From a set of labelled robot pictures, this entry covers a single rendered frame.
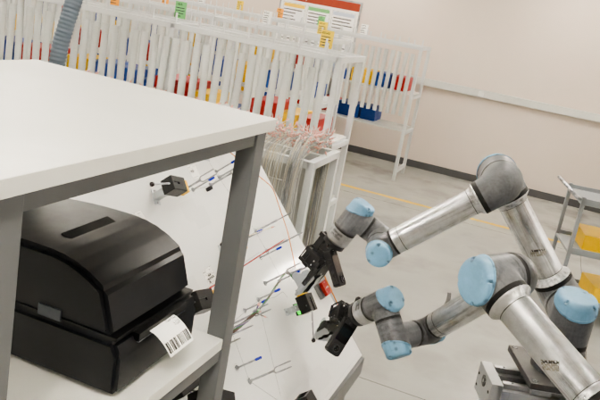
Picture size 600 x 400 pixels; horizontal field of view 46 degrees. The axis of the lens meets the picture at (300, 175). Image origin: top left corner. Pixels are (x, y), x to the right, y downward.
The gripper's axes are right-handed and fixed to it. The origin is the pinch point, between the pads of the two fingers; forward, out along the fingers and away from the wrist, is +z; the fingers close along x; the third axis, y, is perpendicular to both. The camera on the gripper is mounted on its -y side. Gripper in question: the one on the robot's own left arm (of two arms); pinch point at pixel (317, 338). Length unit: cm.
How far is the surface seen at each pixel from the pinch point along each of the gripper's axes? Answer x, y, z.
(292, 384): 3.2, -17.0, 1.5
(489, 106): -343, 667, 302
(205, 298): 47, -23, -22
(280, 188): 16, 71, 32
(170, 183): 67, 4, -19
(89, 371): 76, -72, -71
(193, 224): 53, 6, -5
